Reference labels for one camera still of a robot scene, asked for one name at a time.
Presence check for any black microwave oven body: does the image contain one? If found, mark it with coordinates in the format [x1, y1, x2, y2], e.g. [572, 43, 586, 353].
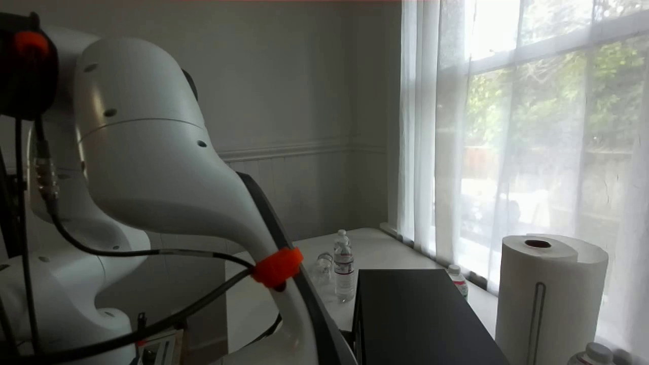
[351, 268, 512, 365]

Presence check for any clear glass bottle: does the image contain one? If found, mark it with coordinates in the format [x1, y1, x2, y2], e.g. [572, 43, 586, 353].
[331, 226, 358, 304]

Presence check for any clear plastic water bottle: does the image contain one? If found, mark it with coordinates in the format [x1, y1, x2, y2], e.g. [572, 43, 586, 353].
[308, 249, 339, 301]
[445, 264, 470, 301]

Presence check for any sheer white curtain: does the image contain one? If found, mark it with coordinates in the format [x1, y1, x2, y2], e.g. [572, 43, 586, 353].
[394, 0, 649, 353]

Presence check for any white red label tag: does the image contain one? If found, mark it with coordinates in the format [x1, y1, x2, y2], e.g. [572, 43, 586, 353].
[131, 328, 186, 365]

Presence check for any white paper towel roll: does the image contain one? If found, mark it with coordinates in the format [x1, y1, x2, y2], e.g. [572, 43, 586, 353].
[495, 233, 611, 365]

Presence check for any large white framed window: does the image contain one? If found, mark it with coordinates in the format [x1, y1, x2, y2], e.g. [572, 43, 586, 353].
[439, 0, 649, 272]

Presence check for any white capped plastic bottle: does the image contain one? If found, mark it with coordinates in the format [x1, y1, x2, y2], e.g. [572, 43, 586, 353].
[566, 341, 635, 365]

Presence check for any orange velcro strap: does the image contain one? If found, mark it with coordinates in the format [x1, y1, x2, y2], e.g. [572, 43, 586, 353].
[10, 29, 53, 63]
[250, 246, 306, 292]

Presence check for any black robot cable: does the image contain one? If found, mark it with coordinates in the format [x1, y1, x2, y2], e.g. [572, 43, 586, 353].
[12, 118, 321, 365]

